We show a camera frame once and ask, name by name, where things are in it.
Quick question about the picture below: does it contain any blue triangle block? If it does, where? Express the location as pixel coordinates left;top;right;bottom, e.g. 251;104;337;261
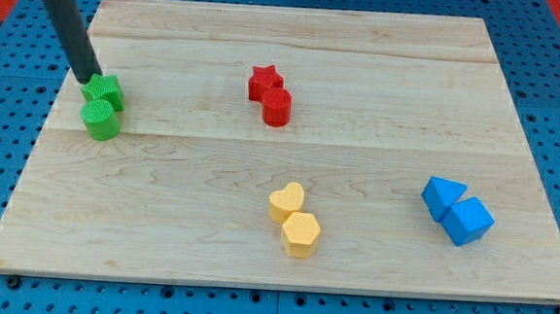
421;176;467;223

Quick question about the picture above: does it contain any red star block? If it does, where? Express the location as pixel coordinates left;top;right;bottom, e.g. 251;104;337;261
247;65;285;102

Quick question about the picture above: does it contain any red cylinder block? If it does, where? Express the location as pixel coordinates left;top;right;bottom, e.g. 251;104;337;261
262;87;293;127

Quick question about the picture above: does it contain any green star block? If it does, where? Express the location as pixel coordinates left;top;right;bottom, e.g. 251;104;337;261
81;74;124;112

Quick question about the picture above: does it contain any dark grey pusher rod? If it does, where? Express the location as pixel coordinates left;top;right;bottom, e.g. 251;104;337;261
42;0;102;85

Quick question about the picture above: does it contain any yellow heart block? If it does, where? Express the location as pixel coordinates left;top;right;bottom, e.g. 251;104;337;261
268;182;305;225

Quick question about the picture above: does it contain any light wooden board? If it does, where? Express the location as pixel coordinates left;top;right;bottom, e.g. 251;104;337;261
0;0;560;304

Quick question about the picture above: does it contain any yellow hexagon block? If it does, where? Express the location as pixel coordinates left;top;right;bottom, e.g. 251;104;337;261
280;212;321;259

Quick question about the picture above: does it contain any green cylinder block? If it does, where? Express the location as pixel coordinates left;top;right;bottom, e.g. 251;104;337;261
80;99;121;141

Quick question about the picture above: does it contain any blue cube block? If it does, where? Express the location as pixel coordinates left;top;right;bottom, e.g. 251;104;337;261
440;197;494;247

